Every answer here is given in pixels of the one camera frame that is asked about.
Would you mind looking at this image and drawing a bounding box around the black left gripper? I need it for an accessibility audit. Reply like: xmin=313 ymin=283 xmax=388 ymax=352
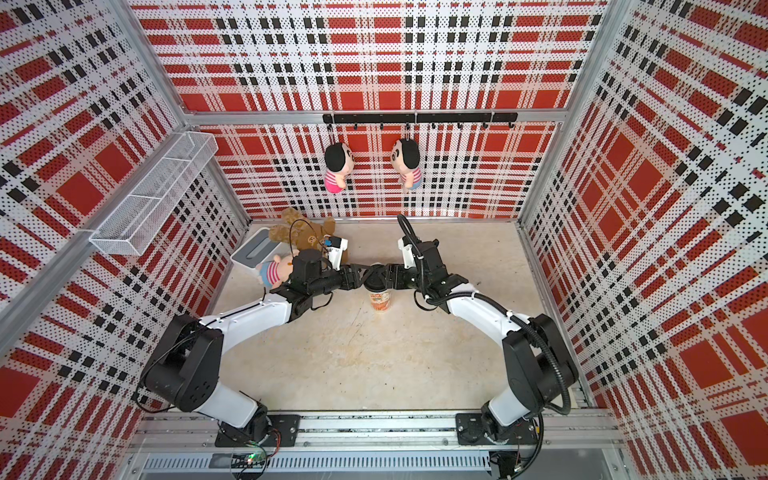
xmin=310 ymin=263 xmax=374 ymax=297

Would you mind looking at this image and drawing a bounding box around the printed paper milk tea cup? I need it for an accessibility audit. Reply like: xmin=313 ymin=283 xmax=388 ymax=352
xmin=369 ymin=289 xmax=391 ymax=311

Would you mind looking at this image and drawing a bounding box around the black plastic cup lid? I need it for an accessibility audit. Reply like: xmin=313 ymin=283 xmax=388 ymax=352
xmin=363 ymin=264 xmax=389 ymax=293

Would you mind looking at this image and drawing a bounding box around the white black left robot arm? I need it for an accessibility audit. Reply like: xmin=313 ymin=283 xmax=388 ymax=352
xmin=139 ymin=250 xmax=380 ymax=446

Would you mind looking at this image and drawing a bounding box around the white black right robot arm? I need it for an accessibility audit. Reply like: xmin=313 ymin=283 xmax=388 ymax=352
xmin=385 ymin=237 xmax=579 ymax=443

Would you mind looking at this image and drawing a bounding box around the brown capybara plush toy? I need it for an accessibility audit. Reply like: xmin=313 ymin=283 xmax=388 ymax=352
xmin=269 ymin=207 xmax=336 ymax=256

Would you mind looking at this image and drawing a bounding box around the striped shirt boy plush doll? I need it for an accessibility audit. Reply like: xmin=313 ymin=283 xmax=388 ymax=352
xmin=258 ymin=250 xmax=299 ymax=290

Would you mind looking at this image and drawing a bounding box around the white grey tissue box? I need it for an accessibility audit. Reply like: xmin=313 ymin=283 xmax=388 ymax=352
xmin=230 ymin=227 xmax=281 ymax=270

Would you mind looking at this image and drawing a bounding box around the pink hanging plush doll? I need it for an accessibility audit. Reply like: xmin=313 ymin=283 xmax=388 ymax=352
xmin=324 ymin=142 xmax=354 ymax=194

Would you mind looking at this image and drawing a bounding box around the blue hanging plush doll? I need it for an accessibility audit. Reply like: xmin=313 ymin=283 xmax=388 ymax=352
xmin=390 ymin=138 xmax=423 ymax=190

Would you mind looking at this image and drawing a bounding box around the green circuit board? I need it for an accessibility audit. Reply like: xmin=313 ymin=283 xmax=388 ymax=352
xmin=230 ymin=452 xmax=268 ymax=471

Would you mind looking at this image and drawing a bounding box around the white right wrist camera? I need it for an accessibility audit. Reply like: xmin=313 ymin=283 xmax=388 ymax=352
xmin=398 ymin=236 xmax=423 ymax=269

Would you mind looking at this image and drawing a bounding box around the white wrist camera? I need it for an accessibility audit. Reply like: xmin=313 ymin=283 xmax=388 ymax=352
xmin=324 ymin=236 xmax=348 ymax=270
xmin=398 ymin=236 xmax=423 ymax=269

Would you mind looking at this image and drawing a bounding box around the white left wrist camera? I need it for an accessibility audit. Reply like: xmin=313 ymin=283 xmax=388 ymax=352
xmin=324 ymin=236 xmax=348 ymax=270

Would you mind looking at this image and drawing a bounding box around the black wall hook rail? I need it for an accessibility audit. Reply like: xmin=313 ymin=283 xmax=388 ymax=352
xmin=322 ymin=112 xmax=519 ymax=126

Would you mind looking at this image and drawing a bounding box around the white wire mesh shelf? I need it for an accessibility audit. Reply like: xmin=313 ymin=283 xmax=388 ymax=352
xmin=90 ymin=131 xmax=218 ymax=256

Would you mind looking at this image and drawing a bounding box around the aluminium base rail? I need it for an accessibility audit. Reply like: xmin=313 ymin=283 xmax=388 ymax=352
xmin=118 ymin=409 xmax=637 ymax=479

